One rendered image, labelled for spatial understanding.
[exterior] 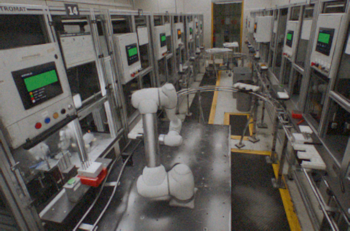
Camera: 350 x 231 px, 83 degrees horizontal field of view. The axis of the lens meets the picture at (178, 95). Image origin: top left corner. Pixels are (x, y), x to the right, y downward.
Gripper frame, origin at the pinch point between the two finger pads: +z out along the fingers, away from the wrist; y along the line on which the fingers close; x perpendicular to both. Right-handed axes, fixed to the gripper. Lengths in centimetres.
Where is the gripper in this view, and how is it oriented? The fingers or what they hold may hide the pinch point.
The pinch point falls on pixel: (139, 137)
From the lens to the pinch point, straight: 198.7
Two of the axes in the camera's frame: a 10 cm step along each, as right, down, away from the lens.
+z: -9.7, -0.3, 2.3
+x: -2.3, 3.6, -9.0
